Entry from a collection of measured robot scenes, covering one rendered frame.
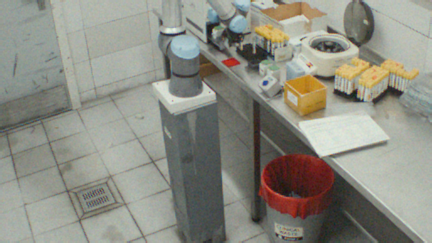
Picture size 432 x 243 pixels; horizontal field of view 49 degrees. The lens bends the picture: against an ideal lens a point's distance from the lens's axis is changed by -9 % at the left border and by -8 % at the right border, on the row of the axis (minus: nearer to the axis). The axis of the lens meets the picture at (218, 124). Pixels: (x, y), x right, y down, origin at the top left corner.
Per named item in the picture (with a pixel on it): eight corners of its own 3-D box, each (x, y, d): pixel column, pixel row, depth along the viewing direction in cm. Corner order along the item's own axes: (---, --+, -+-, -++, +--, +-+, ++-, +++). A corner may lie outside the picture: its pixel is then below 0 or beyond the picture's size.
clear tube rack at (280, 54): (253, 47, 259) (252, 35, 255) (269, 43, 263) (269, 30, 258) (275, 62, 244) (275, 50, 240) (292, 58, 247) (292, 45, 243)
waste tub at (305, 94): (283, 102, 214) (283, 81, 208) (308, 94, 219) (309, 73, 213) (300, 117, 204) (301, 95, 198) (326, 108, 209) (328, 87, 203)
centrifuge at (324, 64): (287, 61, 245) (287, 38, 238) (338, 51, 252) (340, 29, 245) (310, 83, 226) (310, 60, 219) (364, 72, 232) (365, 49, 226)
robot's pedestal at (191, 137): (192, 254, 260) (174, 115, 211) (177, 230, 275) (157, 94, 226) (226, 240, 267) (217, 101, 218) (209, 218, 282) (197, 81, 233)
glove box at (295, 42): (284, 51, 254) (284, 35, 248) (321, 41, 262) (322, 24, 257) (299, 61, 244) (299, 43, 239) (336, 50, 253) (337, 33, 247)
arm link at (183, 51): (177, 77, 207) (176, 47, 200) (165, 64, 218) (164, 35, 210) (204, 72, 212) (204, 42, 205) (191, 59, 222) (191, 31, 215)
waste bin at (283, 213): (247, 227, 274) (245, 164, 249) (302, 203, 287) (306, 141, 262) (283, 272, 246) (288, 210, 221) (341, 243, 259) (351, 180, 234)
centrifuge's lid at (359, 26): (345, -8, 233) (359, -8, 235) (337, 39, 246) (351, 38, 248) (369, 7, 215) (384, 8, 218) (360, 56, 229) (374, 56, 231)
